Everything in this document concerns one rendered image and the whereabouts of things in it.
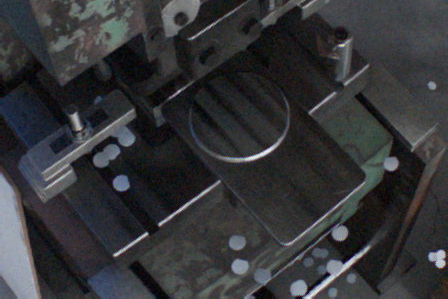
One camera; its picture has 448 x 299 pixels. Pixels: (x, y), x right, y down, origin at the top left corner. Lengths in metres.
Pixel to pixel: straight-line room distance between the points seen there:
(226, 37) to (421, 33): 1.24
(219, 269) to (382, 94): 0.36
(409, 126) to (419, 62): 0.85
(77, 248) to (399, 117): 0.50
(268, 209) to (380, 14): 1.20
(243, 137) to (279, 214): 0.11
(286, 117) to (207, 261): 0.22
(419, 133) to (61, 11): 0.67
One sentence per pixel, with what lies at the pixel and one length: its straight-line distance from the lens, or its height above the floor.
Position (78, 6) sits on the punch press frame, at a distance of 0.71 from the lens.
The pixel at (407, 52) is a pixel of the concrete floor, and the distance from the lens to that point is 2.08.
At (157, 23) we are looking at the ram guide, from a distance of 0.82.
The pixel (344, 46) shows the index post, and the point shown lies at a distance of 1.10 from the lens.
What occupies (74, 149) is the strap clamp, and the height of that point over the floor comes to 0.76.
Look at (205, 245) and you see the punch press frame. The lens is 1.13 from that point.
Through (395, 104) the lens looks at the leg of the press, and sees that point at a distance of 1.24.
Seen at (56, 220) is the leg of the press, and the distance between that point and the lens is 1.20.
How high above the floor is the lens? 1.70
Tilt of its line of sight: 59 degrees down
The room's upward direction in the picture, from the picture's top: 11 degrees counter-clockwise
